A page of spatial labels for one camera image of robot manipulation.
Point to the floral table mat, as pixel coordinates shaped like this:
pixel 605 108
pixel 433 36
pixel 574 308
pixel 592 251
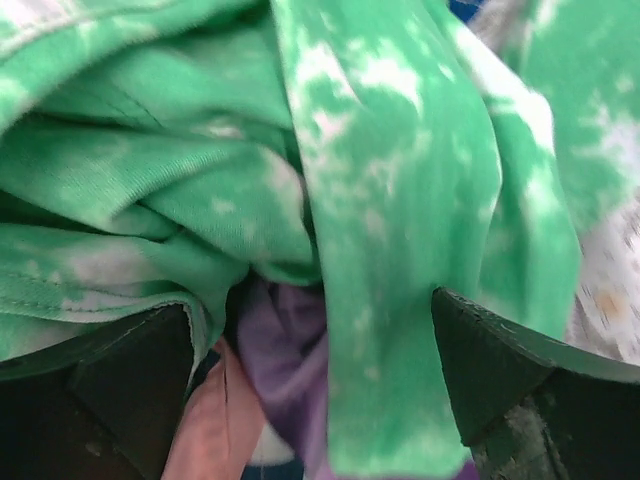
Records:
pixel 605 318

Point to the purple cloth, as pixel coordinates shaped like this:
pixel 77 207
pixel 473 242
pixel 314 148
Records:
pixel 285 360

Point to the green tie-dye cloth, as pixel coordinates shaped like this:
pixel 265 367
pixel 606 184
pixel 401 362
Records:
pixel 156 153

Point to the pink patterned cloth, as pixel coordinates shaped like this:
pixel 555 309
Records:
pixel 220 427

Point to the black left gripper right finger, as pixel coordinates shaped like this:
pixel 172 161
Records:
pixel 531 407

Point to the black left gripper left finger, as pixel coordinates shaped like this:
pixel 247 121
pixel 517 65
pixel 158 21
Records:
pixel 104 405

